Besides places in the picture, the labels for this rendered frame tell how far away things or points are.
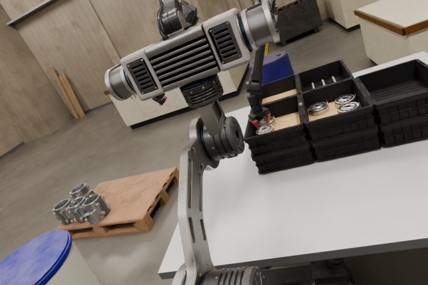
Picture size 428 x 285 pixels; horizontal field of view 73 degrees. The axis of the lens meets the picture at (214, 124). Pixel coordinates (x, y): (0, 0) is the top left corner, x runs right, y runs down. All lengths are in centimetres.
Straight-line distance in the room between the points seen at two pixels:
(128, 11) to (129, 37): 79
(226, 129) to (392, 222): 64
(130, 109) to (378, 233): 544
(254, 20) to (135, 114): 537
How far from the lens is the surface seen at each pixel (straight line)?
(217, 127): 98
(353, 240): 115
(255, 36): 88
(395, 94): 172
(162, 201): 315
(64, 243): 203
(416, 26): 310
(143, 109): 599
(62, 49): 1152
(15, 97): 1169
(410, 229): 117
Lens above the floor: 155
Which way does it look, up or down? 20 degrees down
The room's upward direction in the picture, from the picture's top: 24 degrees counter-clockwise
